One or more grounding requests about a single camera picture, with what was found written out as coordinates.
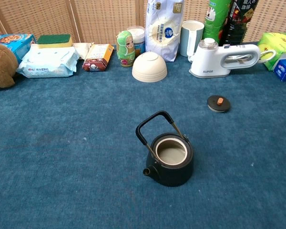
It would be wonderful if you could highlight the black teapot lid orange knob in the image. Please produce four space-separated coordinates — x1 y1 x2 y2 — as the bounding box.
207 94 231 114

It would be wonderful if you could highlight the black cast iron teapot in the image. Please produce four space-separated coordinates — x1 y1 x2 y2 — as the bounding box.
135 110 194 187

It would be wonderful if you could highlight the cream upturned bowl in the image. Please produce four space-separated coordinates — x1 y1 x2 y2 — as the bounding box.
132 52 168 83

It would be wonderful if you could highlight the orange and brown snack box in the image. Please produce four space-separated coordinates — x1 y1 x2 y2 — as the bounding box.
82 43 114 73

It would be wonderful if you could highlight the white handheld garment steamer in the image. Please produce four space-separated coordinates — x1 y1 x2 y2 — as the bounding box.
188 37 262 79

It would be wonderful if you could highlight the blue table cloth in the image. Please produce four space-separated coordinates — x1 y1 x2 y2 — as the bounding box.
0 42 286 229

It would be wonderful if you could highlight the white paper pack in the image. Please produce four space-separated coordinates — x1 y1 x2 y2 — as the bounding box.
145 0 184 62

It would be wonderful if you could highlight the white measuring cup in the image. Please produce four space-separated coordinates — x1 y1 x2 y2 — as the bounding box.
180 20 205 63

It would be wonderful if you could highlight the white plastic bag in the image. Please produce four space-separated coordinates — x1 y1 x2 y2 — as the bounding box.
72 42 95 60

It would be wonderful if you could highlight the rattan folding screen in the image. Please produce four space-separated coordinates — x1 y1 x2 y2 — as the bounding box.
0 0 286 46

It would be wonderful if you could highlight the light blue wet wipes pack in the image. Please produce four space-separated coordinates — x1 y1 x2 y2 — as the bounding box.
16 44 80 79

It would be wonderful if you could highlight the green and yellow sponge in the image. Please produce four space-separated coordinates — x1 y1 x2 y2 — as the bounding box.
37 34 73 49

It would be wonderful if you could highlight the green chips can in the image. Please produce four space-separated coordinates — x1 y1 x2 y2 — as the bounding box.
202 0 233 46

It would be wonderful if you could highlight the dark beverage bottle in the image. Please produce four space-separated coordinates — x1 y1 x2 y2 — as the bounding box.
218 0 258 47

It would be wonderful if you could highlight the blue cookie box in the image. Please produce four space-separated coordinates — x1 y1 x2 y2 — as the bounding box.
0 33 37 64

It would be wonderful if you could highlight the brown plush toy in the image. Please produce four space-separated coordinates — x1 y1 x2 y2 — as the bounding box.
0 41 19 88

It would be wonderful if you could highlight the green tissue pack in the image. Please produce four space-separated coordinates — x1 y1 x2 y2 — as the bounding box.
257 32 286 71

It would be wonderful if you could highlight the white steamer power cable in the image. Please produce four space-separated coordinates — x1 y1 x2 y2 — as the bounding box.
225 49 276 64

